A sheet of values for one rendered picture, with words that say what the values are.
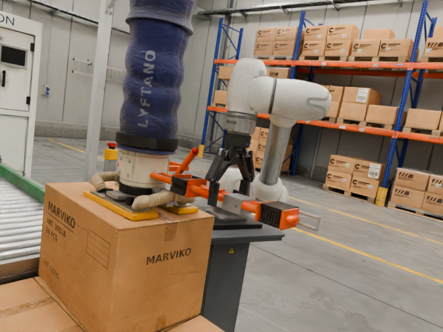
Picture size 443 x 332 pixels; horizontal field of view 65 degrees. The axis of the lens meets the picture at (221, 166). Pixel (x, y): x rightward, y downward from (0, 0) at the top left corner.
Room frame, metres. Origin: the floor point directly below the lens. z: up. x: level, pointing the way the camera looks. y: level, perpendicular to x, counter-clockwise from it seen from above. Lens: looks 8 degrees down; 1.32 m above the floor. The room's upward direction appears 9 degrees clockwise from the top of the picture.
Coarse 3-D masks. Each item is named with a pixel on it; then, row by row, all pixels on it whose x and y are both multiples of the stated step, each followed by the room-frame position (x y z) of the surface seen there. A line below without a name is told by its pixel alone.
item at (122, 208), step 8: (88, 192) 1.27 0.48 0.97; (96, 192) 1.27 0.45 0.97; (104, 192) 1.28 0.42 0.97; (96, 200) 1.22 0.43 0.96; (104, 200) 1.19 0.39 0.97; (112, 200) 1.19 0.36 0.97; (120, 200) 1.20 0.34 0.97; (128, 200) 1.15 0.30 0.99; (112, 208) 1.14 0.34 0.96; (120, 208) 1.12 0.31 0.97; (128, 208) 1.12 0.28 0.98; (144, 208) 1.14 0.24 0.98; (128, 216) 1.08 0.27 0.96; (136, 216) 1.07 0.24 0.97; (144, 216) 1.09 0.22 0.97; (152, 216) 1.12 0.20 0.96
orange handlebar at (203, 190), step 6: (174, 162) 1.56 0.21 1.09; (174, 168) 1.43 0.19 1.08; (150, 174) 1.21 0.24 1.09; (156, 174) 1.19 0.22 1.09; (162, 174) 1.23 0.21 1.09; (168, 174) 1.22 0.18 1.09; (162, 180) 1.16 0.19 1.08; (168, 180) 1.14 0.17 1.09; (192, 186) 1.07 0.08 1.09; (198, 186) 1.06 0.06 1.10; (204, 186) 1.09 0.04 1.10; (198, 192) 1.04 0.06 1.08; (204, 192) 1.03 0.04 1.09; (222, 192) 1.04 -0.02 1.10; (228, 192) 1.03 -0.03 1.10; (222, 198) 0.98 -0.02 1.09; (246, 204) 0.92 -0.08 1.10; (252, 204) 0.92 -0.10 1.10; (252, 210) 0.90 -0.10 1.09; (288, 216) 0.84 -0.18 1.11; (294, 216) 0.85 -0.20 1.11; (288, 222) 0.84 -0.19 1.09; (294, 222) 0.84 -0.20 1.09
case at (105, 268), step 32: (64, 192) 1.28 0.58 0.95; (64, 224) 1.24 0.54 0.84; (96, 224) 1.07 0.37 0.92; (128, 224) 1.03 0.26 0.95; (160, 224) 1.09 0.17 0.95; (192, 224) 1.19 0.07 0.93; (64, 256) 1.22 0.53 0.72; (96, 256) 1.06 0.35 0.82; (128, 256) 1.01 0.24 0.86; (160, 256) 1.10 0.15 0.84; (192, 256) 1.21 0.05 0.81; (64, 288) 1.20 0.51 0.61; (96, 288) 1.04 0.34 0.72; (128, 288) 1.02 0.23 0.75; (160, 288) 1.11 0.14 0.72; (192, 288) 1.22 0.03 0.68; (96, 320) 1.03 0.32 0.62; (128, 320) 1.03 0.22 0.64; (160, 320) 1.12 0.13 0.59
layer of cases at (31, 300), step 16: (0, 288) 1.24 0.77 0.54; (16, 288) 1.26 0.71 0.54; (32, 288) 1.28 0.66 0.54; (48, 288) 1.30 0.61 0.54; (0, 304) 1.14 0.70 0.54; (16, 304) 1.16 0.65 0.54; (32, 304) 1.17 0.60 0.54; (48, 304) 1.19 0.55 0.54; (64, 304) 1.20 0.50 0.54; (0, 320) 1.06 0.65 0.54; (16, 320) 1.07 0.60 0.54; (32, 320) 1.09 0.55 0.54; (48, 320) 1.10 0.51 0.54; (64, 320) 1.11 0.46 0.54; (192, 320) 1.23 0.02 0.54
